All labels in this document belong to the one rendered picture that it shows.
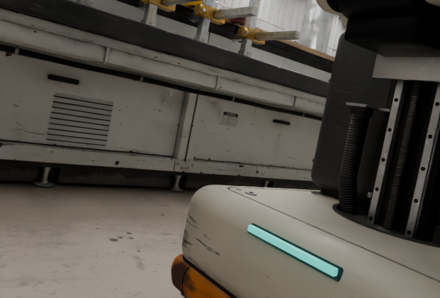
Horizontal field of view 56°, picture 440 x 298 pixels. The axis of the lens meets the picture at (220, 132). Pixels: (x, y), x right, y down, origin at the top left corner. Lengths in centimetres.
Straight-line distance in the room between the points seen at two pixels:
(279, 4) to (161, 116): 1041
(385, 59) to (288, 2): 1168
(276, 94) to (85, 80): 92
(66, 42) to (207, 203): 92
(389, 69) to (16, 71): 133
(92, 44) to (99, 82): 29
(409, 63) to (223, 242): 47
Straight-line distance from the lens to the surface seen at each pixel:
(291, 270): 65
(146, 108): 193
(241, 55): 187
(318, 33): 702
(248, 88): 197
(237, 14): 167
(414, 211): 85
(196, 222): 84
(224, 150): 222
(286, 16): 1242
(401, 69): 85
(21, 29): 151
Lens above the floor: 43
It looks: 3 degrees down
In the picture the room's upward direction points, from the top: 11 degrees clockwise
